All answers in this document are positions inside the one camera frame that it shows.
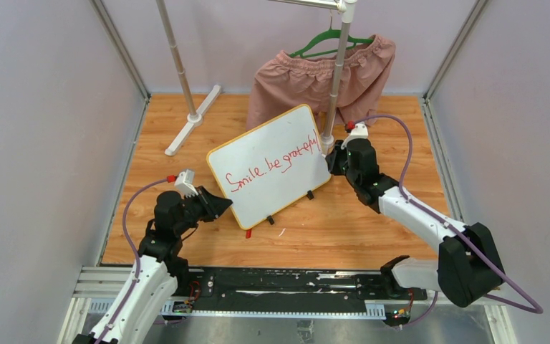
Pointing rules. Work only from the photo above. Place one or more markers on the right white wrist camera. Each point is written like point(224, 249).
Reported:
point(355, 131)

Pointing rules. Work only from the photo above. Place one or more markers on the pink shorts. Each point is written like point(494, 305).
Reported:
point(286, 82)

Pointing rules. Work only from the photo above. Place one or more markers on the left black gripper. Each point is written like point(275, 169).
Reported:
point(213, 206)

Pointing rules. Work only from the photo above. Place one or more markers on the silver clothes rack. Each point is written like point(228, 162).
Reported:
point(234, 38)

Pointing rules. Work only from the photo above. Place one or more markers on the yellow framed whiteboard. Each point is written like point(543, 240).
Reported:
point(268, 168)

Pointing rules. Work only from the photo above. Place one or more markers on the green clothes hanger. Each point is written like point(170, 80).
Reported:
point(328, 41)

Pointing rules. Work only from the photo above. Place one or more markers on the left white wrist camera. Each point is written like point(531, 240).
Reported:
point(184, 183)

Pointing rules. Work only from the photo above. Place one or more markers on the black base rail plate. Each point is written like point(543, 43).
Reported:
point(291, 293)

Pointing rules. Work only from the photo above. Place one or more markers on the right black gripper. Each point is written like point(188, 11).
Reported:
point(333, 158)

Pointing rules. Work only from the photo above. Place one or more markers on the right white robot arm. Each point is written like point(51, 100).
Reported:
point(468, 266)

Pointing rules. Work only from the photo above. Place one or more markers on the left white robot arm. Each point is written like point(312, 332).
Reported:
point(158, 270)

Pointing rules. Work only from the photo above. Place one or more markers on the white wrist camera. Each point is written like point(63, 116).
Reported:
point(184, 183)
point(355, 131)

